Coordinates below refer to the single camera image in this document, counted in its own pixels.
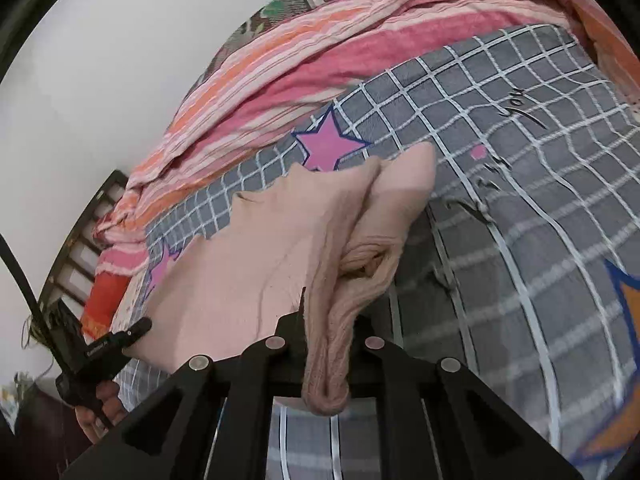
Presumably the pink knit sweater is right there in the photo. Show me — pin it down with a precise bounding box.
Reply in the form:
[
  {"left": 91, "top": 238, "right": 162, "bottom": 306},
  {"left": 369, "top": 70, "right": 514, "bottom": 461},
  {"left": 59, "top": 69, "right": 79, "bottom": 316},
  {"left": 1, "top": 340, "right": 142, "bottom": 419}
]
[{"left": 129, "top": 142, "right": 436, "bottom": 415}]

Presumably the person's left hand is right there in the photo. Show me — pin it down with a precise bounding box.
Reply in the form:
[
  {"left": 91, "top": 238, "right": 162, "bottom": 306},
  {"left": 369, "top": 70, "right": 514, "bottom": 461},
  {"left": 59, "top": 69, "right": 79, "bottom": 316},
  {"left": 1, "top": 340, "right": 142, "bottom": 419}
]
[{"left": 74, "top": 378, "right": 130, "bottom": 444}]

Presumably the red cloth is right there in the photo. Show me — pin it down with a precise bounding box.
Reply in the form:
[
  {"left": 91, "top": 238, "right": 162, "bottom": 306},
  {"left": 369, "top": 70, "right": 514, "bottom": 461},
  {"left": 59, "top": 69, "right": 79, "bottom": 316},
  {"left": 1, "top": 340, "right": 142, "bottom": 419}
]
[{"left": 80, "top": 272, "right": 130, "bottom": 340}]

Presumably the dark wooden headboard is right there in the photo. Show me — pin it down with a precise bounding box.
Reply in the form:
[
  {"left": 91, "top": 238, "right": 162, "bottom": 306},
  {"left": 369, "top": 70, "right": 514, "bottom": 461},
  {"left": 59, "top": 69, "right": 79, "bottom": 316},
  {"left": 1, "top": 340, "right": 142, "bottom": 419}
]
[{"left": 38, "top": 169, "right": 128, "bottom": 318}]

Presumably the grey grid bed sheet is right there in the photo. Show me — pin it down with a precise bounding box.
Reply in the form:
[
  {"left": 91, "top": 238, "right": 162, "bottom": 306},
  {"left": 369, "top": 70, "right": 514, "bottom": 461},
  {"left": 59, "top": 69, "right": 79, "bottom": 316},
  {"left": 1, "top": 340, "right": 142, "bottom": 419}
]
[{"left": 114, "top": 22, "right": 640, "bottom": 480}]

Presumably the pink orange striped blanket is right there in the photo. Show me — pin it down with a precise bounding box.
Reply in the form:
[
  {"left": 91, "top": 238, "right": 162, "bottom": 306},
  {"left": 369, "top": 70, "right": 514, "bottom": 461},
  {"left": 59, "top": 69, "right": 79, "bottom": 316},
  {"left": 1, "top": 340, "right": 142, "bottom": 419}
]
[{"left": 94, "top": 0, "right": 639, "bottom": 276}]

